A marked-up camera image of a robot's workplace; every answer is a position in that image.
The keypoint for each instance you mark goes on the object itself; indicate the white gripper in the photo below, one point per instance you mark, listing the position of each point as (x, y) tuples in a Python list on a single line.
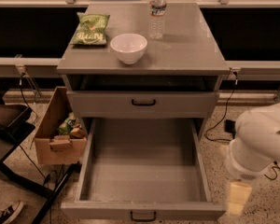
[(241, 168)]

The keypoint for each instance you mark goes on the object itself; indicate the grey drawer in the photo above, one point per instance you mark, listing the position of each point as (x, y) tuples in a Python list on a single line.
[(143, 104), (143, 170)]

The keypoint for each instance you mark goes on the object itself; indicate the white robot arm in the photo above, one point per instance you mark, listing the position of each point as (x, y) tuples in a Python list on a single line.
[(255, 146)]

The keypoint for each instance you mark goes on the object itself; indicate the grey drawer cabinet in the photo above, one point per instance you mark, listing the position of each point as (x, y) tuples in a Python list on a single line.
[(187, 58)]

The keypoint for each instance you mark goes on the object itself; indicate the grey top drawer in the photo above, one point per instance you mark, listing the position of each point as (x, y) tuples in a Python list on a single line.
[(143, 104)]

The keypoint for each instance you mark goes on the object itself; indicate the black power adapter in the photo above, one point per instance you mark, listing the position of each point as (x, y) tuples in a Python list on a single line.
[(229, 127)]

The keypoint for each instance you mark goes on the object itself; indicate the white ceramic bowl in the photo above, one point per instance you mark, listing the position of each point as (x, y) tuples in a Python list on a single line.
[(129, 48)]

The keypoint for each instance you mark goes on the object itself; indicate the green snack bag in box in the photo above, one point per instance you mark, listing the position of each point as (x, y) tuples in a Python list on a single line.
[(68, 125)]

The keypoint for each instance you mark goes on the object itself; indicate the cardboard box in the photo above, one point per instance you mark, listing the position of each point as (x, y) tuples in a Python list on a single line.
[(52, 147)]

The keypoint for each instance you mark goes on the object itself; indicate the clear plastic water bottle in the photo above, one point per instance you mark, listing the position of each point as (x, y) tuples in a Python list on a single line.
[(157, 11)]

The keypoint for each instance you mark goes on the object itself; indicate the green chip bag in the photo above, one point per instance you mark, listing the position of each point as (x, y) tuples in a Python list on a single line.
[(91, 29)]

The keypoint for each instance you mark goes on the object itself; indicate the black white sneaker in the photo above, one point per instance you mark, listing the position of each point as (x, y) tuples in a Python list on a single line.
[(8, 214)]

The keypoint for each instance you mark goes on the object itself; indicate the black rolling cart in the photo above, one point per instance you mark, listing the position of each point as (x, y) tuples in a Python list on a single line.
[(11, 136)]

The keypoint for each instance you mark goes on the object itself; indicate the grey metal railing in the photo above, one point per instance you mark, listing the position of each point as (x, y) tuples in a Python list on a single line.
[(21, 64)]

